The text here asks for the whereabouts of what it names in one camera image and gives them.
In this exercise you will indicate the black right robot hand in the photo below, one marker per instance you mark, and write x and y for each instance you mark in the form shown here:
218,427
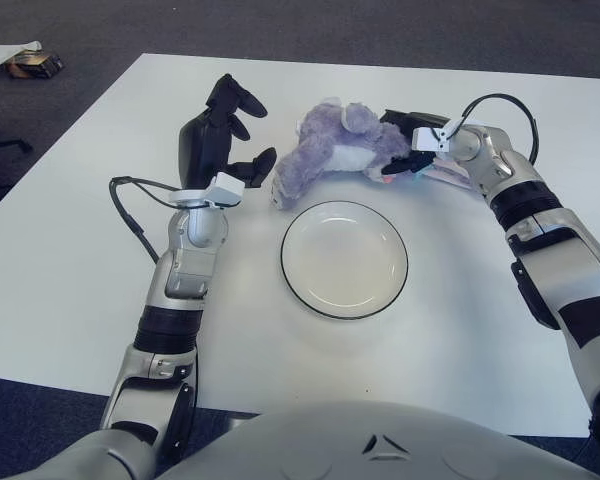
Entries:
415,120

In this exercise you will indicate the white plate black rim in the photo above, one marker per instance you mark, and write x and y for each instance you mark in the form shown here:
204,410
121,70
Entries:
345,260

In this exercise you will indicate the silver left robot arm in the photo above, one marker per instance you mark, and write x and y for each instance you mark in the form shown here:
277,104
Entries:
190,265

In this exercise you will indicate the purple plush bunny doll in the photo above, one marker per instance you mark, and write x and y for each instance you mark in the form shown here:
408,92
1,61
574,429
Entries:
310,150

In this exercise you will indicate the black office chair base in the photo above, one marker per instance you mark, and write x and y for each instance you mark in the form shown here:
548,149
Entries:
10,145

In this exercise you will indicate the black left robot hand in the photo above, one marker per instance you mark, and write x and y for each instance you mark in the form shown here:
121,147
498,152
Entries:
200,145

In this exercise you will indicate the black and gold box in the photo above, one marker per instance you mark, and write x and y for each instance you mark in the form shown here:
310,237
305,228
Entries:
32,66

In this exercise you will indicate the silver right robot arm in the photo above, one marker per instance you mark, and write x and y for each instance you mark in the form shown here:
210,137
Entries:
580,265

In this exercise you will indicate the grey robot torso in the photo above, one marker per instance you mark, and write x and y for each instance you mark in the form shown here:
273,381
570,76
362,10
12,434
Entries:
305,440

